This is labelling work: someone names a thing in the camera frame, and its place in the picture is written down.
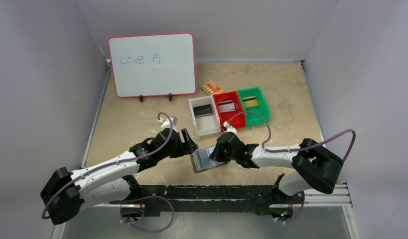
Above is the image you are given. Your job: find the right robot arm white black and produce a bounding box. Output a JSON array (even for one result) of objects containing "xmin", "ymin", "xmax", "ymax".
[{"xmin": 209, "ymin": 132, "xmax": 344, "ymax": 196}]

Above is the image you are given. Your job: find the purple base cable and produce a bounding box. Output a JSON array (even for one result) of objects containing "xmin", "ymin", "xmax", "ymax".
[
  {"xmin": 119, "ymin": 194, "xmax": 175, "ymax": 234},
  {"xmin": 273, "ymin": 194, "xmax": 306, "ymax": 225}
]

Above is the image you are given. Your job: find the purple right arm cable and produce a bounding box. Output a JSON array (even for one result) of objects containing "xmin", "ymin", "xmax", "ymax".
[{"xmin": 223, "ymin": 111, "xmax": 357, "ymax": 162}]

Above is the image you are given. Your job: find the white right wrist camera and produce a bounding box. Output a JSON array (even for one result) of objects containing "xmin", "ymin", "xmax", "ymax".
[{"xmin": 223, "ymin": 121, "xmax": 237, "ymax": 134}]

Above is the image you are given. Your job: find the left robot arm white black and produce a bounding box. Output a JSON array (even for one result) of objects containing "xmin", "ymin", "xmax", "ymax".
[{"xmin": 40, "ymin": 128, "xmax": 198, "ymax": 225}]

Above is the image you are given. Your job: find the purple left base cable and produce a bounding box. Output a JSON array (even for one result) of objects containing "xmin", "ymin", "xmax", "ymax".
[{"xmin": 119, "ymin": 194, "xmax": 175, "ymax": 234}]

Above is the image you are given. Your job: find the orange spiral notebook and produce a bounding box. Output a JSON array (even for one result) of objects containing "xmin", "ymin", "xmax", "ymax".
[{"xmin": 201, "ymin": 81, "xmax": 224, "ymax": 95}]

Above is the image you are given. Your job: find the brown leather card holder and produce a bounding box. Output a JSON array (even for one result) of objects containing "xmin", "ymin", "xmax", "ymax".
[{"xmin": 191, "ymin": 145, "xmax": 228, "ymax": 173}]

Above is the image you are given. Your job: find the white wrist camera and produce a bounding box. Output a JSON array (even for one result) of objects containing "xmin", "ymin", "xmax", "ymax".
[
  {"xmin": 158, "ymin": 116, "xmax": 178, "ymax": 131},
  {"xmin": 223, "ymin": 121, "xmax": 237, "ymax": 134}
]

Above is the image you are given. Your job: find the black card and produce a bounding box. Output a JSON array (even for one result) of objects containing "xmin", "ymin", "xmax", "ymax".
[{"xmin": 192, "ymin": 104, "xmax": 213, "ymax": 118}]

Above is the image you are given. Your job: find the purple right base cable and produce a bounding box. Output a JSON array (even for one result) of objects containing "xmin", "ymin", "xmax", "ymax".
[{"xmin": 273, "ymin": 194, "xmax": 306, "ymax": 225}]

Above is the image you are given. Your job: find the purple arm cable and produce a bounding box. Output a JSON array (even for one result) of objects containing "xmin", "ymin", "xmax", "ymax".
[
  {"xmin": 41, "ymin": 112, "xmax": 174, "ymax": 220},
  {"xmin": 223, "ymin": 111, "xmax": 357, "ymax": 162}
]

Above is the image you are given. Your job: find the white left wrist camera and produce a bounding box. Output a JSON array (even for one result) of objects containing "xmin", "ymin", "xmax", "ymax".
[{"xmin": 158, "ymin": 116, "xmax": 178, "ymax": 131}]

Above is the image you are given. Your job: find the red plastic bin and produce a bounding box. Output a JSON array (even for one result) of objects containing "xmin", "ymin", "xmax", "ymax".
[{"xmin": 212, "ymin": 91, "xmax": 244, "ymax": 131}]

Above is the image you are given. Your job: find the silver card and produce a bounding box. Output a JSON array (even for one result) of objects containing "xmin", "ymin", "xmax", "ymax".
[{"xmin": 217, "ymin": 100, "xmax": 236, "ymax": 113}]

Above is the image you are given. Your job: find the green plastic bin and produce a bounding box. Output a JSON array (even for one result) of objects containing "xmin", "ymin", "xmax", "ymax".
[{"xmin": 237, "ymin": 87, "xmax": 270, "ymax": 126}]

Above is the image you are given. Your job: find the white board pink frame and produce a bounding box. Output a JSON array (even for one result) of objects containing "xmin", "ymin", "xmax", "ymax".
[{"xmin": 108, "ymin": 32, "xmax": 197, "ymax": 98}]

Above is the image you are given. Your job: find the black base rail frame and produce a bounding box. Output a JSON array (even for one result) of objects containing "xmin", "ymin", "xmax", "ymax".
[{"xmin": 91, "ymin": 175, "xmax": 353, "ymax": 219}]

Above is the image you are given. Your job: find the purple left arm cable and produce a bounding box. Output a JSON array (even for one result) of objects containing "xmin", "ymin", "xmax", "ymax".
[{"xmin": 41, "ymin": 112, "xmax": 174, "ymax": 220}]

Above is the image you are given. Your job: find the white plastic bin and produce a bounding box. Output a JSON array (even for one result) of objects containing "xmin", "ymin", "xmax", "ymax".
[{"xmin": 188, "ymin": 96, "xmax": 221, "ymax": 137}]

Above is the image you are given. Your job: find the gold card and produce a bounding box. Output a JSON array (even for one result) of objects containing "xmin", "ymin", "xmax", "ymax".
[{"xmin": 242, "ymin": 96, "xmax": 259, "ymax": 109}]

